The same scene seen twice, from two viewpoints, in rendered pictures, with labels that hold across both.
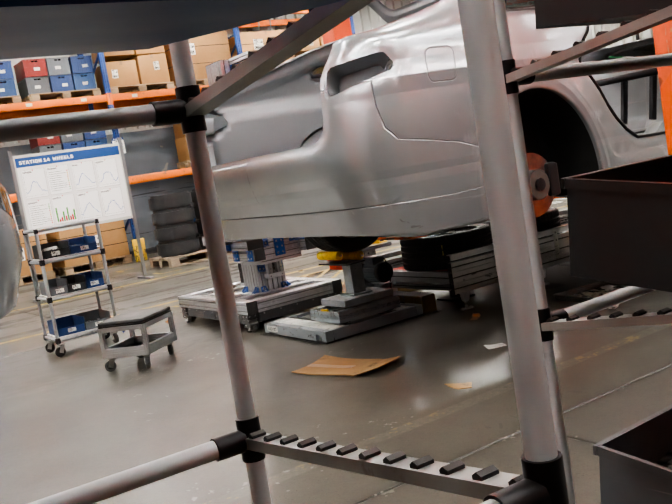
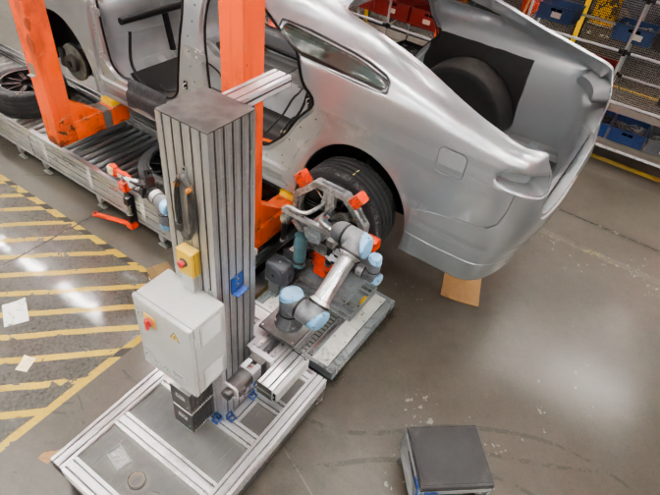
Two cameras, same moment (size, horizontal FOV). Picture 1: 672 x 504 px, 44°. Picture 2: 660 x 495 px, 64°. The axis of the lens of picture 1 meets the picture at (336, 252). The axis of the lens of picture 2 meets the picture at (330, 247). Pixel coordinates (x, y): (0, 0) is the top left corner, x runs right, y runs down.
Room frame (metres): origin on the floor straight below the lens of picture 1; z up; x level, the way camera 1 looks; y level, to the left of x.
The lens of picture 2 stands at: (6.97, 2.30, 2.95)
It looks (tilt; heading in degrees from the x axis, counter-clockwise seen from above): 42 degrees down; 242
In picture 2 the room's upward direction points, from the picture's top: 8 degrees clockwise
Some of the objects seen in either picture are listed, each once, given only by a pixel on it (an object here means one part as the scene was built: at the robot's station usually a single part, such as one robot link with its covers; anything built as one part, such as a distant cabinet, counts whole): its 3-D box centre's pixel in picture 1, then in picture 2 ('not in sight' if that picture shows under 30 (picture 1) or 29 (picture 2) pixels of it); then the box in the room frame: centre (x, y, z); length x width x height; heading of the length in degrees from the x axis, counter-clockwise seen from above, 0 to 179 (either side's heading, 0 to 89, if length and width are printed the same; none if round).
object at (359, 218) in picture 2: not in sight; (328, 221); (5.78, 0.00, 0.85); 0.54 x 0.07 x 0.54; 122
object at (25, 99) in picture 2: not in sight; (30, 91); (7.54, -3.11, 0.39); 0.66 x 0.66 x 0.24
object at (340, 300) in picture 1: (354, 279); (334, 267); (5.64, -0.09, 0.32); 0.40 x 0.30 x 0.28; 122
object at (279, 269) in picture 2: (376, 280); (291, 266); (5.91, -0.25, 0.26); 0.42 x 0.18 x 0.35; 32
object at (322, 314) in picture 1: (355, 308); (335, 287); (5.62, -0.07, 0.13); 0.50 x 0.36 x 0.10; 122
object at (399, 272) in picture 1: (536, 256); (167, 190); (6.56, -1.56, 0.14); 2.47 x 0.85 x 0.27; 122
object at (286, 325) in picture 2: not in sight; (289, 315); (6.28, 0.67, 0.87); 0.15 x 0.15 x 0.10
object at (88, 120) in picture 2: not in sight; (95, 107); (7.00, -2.08, 0.69); 0.52 x 0.17 x 0.35; 32
